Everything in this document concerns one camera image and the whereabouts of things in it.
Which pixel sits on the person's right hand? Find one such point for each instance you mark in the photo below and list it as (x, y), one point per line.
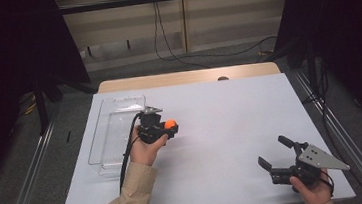
(314, 194)

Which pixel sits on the black curtain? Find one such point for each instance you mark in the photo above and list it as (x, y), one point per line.
(346, 32)
(4, 65)

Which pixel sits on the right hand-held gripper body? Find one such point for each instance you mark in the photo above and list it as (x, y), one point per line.
(316, 159)

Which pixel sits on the white board sheet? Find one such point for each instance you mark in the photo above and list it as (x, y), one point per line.
(223, 111)

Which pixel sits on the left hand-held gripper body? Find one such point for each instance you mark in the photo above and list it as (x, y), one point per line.
(151, 131)

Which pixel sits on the wooden table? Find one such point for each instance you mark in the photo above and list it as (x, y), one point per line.
(166, 79)

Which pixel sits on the orange ball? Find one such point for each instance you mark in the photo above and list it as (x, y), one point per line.
(170, 123)

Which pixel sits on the metal floor rail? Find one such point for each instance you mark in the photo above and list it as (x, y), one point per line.
(26, 187)
(351, 152)

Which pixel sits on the clear plastic container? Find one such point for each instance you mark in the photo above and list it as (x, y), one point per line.
(113, 135)

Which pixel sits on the person's left hand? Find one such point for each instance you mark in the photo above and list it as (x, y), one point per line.
(143, 152)

